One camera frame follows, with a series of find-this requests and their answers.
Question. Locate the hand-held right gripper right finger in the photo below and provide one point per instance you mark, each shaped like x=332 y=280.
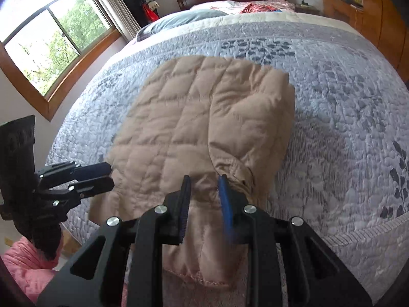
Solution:
x=225 y=211

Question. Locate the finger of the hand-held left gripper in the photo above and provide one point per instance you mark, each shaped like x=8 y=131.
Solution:
x=92 y=171
x=92 y=187

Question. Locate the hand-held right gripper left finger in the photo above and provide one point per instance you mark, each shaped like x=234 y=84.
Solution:
x=183 y=211

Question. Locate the beige quilted jacket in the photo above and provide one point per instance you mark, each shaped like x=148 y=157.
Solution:
x=191 y=118

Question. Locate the person's left forearm pink sleeve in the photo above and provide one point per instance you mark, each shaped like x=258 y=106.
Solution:
x=22 y=262

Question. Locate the person's left hand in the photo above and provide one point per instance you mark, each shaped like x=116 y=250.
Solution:
x=48 y=239

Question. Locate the grey floral quilted bedspread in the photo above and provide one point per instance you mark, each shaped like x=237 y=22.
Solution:
x=335 y=118

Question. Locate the wooden framed window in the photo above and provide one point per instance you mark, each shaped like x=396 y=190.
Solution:
x=54 y=32

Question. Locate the beige curtain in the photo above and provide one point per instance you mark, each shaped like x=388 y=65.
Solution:
x=118 y=6

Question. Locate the grey blue pillow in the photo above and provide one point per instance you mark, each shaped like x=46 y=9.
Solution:
x=185 y=19

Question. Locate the red patterned cloth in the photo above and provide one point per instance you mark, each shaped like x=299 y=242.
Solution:
x=257 y=8

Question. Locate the pink bed sheet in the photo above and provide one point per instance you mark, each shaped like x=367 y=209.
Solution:
x=284 y=6

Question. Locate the dark wooden nightstand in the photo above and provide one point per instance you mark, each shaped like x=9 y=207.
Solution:
x=306 y=9

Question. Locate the tall wooden wardrobe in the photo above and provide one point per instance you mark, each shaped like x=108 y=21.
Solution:
x=383 y=22

